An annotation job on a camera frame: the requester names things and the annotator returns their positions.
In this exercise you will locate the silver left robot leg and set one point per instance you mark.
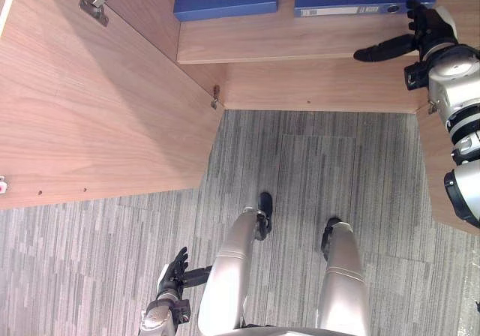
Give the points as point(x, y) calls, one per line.
point(228, 276)

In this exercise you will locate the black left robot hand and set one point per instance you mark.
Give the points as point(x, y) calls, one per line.
point(172, 274)

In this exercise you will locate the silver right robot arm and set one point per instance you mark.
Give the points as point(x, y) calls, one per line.
point(455, 99)

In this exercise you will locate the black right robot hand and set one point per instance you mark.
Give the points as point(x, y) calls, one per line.
point(427, 24)

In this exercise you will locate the wooden cabinet door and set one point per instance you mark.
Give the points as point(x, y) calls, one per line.
point(97, 103)

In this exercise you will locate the silver robot leg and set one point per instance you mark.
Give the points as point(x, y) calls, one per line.
point(343, 279)
point(228, 276)

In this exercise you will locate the small metal door hinge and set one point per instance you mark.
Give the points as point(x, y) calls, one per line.
point(215, 96)
point(432, 107)

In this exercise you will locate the dark right robot foot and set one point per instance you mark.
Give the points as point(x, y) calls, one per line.
point(328, 236)

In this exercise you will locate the silver right robot leg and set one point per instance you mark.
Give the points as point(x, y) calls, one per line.
point(343, 279)

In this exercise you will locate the large metal door hinge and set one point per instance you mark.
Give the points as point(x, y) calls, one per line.
point(95, 4)

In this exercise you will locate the dark left robot foot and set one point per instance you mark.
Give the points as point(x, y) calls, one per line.
point(265, 212)

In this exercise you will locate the dark robot foot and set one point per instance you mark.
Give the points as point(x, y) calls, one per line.
point(328, 236)
point(265, 212)

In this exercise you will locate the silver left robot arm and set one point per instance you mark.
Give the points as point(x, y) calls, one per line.
point(165, 315)

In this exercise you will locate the wooden cabinet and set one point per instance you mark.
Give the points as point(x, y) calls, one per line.
point(300, 62)

